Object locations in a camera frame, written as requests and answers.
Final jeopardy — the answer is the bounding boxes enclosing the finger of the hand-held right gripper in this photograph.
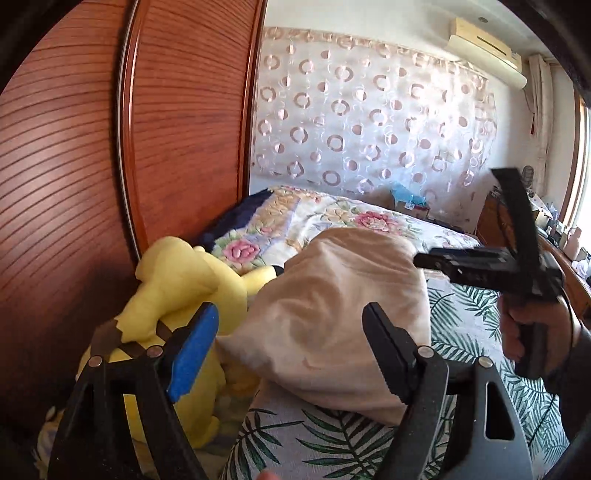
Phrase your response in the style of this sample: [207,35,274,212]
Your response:
[413,247,506,287]
[490,167,548,296]

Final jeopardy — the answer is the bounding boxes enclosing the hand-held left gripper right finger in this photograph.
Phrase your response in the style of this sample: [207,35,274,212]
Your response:
[362,302,529,480]

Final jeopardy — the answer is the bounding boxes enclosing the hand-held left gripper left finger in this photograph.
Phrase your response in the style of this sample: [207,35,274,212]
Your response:
[48,302,220,480]

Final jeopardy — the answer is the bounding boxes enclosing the beige printed t-shirt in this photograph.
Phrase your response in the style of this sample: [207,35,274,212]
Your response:
[216,227,433,426]

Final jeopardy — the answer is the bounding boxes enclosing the person's right forearm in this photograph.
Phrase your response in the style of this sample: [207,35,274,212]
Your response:
[542,330,591,446]

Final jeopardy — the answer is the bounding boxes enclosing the person's right hand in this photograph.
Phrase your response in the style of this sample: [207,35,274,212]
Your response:
[500,295,583,376]

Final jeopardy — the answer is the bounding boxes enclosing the open cardboard box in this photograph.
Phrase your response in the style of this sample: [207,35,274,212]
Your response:
[531,194,555,227]

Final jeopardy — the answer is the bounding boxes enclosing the wooden cabinet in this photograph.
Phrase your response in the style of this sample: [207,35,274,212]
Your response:
[475,191,591,319]

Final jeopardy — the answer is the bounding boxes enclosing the leaf print bed sheet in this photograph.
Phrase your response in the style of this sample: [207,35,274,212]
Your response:
[222,272,571,480]

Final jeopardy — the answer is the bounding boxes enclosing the cardboard box with blue contents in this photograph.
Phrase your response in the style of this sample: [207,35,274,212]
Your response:
[390,182,431,220]

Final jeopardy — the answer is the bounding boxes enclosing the yellow plush toy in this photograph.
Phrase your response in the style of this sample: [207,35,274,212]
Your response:
[76,236,278,448]

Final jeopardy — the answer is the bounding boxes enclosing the floral quilt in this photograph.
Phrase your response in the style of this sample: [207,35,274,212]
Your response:
[210,185,481,278]

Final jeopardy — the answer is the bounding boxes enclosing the white window curtain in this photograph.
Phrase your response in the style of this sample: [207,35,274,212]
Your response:
[526,54,557,195]

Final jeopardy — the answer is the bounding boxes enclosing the circle patterned sheer curtain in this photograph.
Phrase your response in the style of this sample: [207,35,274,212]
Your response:
[249,27,498,232]

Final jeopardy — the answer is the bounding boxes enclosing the wooden wardrobe sliding doors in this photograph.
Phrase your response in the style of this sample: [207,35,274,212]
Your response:
[0,0,269,444]

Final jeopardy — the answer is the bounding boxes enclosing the wall air conditioner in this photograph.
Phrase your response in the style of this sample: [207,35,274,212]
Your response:
[445,36,528,89]

